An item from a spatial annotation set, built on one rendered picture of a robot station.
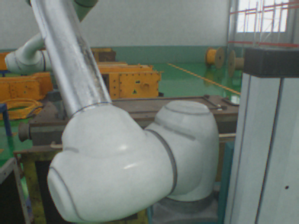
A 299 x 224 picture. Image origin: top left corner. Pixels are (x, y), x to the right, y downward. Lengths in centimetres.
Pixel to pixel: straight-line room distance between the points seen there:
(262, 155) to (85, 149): 31
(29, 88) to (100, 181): 713
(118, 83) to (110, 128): 354
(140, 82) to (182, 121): 349
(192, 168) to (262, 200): 15
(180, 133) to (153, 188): 13
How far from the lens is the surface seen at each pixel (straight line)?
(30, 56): 117
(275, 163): 48
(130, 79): 395
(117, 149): 43
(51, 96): 130
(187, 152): 50
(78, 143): 44
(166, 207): 62
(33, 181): 147
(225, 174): 55
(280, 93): 44
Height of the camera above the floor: 180
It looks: 18 degrees down
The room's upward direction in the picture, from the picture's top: straight up
